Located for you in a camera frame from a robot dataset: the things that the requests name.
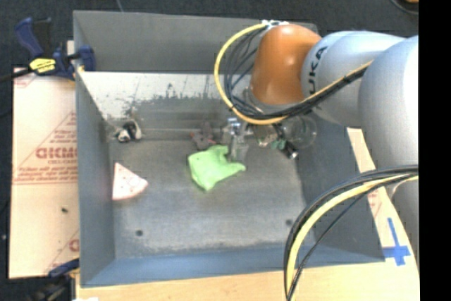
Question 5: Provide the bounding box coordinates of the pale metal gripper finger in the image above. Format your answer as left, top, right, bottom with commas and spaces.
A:
226, 117, 240, 158
237, 122, 250, 162

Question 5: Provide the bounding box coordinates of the green cloth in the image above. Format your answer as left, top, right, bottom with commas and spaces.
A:
187, 145, 247, 192

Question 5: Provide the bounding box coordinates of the grey metal bin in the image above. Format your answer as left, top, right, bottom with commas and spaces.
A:
72, 9, 387, 288

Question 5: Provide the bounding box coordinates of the black and white toy animal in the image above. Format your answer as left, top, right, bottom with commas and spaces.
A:
113, 119, 143, 143

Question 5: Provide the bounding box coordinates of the pink triangular sponge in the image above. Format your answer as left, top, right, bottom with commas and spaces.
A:
111, 161, 149, 202

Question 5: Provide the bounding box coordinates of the brown cardboard board, red print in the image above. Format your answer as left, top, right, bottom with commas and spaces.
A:
7, 66, 82, 280

